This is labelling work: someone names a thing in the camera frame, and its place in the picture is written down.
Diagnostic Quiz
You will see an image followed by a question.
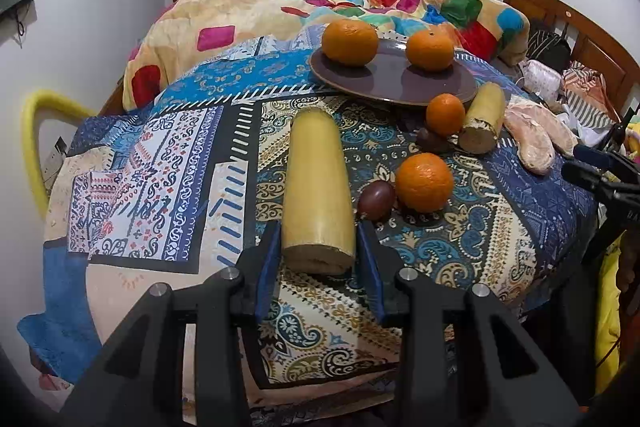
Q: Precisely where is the small orange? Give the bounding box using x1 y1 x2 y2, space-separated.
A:
426 93 466 138

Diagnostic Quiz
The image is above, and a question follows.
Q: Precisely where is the wooden headboard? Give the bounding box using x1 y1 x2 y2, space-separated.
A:
477 0 640 120

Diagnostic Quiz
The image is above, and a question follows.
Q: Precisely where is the yellow foam tube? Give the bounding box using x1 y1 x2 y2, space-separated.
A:
21 89 96 205

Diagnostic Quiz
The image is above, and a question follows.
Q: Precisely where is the short yellow cylindrical fruit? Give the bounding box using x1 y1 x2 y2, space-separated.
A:
457 82 507 154

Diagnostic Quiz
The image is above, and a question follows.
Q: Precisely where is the striped cloth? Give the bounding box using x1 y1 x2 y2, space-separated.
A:
562 62 626 142

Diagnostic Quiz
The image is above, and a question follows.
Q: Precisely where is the brown round plate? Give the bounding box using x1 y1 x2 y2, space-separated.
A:
308 38 478 106

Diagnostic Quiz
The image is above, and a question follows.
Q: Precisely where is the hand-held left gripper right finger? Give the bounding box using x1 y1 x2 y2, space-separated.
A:
356 221 581 427

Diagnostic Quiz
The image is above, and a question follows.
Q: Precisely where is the blue patterned patchwork bedsheet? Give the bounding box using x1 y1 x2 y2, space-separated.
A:
17 27 601 415

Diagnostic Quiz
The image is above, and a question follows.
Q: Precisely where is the long yellow cylindrical fruit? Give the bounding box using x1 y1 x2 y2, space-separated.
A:
281 106 357 275

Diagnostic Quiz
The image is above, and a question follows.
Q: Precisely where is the black television cable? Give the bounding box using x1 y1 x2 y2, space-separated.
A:
12 0 31 48

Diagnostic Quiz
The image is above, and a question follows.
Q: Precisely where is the pink patterned bag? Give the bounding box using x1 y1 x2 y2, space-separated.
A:
520 59 564 105

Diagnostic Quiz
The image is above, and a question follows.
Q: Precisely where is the black backpack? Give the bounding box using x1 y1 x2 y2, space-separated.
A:
525 19 573 75

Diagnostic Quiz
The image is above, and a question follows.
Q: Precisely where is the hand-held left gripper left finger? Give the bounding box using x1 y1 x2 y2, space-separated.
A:
60 221 283 427

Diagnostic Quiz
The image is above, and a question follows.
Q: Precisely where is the colourful patchwork quilt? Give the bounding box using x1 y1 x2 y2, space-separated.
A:
122 0 531 110

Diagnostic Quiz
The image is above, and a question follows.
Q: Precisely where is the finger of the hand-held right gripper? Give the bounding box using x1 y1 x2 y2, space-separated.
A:
572 144 640 174
561 161 640 208

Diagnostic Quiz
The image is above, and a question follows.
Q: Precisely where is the large orange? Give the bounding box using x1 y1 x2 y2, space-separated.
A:
395 153 455 214
405 28 456 72
321 19 379 68

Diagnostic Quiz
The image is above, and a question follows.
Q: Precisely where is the wall socket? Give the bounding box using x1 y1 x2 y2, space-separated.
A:
42 136 69 184

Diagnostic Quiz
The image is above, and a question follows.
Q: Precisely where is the yellow cloth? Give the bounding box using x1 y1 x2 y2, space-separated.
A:
595 232 627 388

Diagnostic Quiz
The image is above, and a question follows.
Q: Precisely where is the dark purple passion fruit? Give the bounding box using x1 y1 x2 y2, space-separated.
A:
415 127 453 155
357 180 397 222

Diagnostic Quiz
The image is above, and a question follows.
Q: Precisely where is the pink shell-shaped piece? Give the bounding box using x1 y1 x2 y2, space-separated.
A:
502 104 557 176
507 94 581 158

